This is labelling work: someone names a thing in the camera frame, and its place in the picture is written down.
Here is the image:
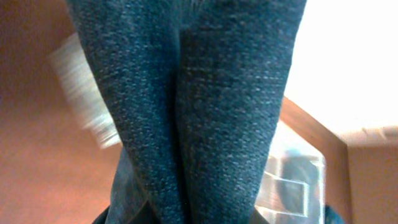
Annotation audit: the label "light blue jeans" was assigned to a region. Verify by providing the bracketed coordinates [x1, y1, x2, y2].
[49, 33, 121, 149]

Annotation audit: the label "dark blue jeans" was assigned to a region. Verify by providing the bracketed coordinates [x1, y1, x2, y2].
[67, 0, 306, 223]

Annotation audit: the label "clear plastic storage bin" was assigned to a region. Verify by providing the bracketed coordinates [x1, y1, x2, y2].
[255, 121, 326, 224]

